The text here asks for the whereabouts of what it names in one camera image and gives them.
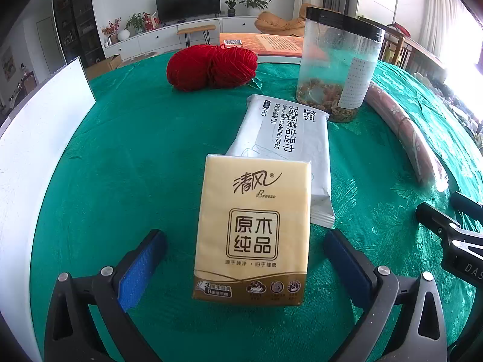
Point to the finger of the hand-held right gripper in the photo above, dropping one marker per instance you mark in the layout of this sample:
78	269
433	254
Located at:
468	205
434	217

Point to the white wet wipes pack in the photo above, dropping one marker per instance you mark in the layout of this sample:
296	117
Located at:
294	135

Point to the framed wall picture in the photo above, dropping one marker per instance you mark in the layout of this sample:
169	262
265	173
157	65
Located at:
8	64

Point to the yellow tissue pack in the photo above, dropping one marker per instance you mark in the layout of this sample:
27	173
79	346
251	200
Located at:
253	203

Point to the wooden slatted chair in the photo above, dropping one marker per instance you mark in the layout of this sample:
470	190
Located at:
394	45

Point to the small potted plant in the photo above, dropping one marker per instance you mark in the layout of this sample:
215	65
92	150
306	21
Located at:
231	7

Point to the bushy green potted plant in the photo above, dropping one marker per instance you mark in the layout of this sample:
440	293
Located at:
136	22

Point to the large green potted plant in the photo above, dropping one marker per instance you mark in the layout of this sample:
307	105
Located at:
254	2

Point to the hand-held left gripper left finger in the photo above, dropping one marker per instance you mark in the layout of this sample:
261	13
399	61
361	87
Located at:
141	267

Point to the orange book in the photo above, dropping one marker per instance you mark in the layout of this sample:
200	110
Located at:
271	43

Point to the pink floral towel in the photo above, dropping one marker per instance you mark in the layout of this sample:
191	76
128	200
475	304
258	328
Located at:
407	132

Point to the white curtain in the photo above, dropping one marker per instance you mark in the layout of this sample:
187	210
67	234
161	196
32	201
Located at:
434	7

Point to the white television cabinet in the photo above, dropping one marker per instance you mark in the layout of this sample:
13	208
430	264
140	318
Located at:
158	39

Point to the small wooden bench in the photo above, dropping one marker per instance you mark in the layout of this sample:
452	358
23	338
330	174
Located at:
196	29

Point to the red yarn ball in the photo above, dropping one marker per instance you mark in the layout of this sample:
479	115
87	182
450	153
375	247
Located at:
211	66

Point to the white cardboard box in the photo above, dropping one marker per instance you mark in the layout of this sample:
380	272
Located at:
37	128

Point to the clear jar with black lid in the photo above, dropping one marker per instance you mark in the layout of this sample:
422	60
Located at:
332	56

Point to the green patterned tablecloth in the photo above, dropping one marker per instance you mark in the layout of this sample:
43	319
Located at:
132	158

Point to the black display cabinet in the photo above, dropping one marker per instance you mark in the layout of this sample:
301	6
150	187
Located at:
77	19

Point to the white round vase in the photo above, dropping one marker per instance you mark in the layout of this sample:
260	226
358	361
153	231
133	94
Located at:
123	35

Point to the red flower arrangement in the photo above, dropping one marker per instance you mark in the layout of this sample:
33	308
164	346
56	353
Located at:
110	30

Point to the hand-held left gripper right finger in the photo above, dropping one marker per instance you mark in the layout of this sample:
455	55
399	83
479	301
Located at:
347	267

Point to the orange lounge chair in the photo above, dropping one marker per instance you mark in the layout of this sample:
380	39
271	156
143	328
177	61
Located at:
275	22

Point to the flat screen television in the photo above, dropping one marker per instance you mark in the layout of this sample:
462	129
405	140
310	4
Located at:
188	3

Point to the brown cardboard box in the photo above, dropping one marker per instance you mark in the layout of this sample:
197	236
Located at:
105	64

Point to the red gift box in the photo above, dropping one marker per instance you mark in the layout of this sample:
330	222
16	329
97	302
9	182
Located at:
152	22

